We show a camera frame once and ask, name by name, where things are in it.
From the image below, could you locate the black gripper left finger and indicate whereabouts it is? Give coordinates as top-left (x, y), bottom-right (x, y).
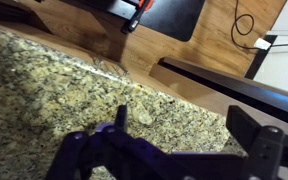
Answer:
top-left (45, 105), bottom-right (172, 180)

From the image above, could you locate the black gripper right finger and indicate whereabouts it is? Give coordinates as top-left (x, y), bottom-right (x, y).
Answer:
top-left (225, 105), bottom-right (288, 180)

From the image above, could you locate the black kitchen stove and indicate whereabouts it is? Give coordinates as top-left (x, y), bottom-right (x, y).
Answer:
top-left (158, 56), bottom-right (288, 131)

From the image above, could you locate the wooden lower cabinet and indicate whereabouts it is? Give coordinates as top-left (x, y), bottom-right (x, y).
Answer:
top-left (148, 63), bottom-right (230, 118)

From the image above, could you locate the white power adapter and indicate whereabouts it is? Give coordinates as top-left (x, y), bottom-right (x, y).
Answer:
top-left (253, 37), bottom-right (272, 52)

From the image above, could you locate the orange black clamp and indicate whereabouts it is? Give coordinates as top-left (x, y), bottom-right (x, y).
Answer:
top-left (121, 0), bottom-right (155, 35)

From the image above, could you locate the black metal post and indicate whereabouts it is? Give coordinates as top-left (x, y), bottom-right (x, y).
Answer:
top-left (243, 34), bottom-right (279, 80)

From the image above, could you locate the metal lower cabinet handle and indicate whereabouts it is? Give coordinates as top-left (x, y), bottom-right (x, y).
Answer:
top-left (92, 54), bottom-right (130, 77)

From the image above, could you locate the black looped cable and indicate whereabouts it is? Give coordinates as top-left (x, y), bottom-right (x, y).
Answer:
top-left (230, 0), bottom-right (262, 51)

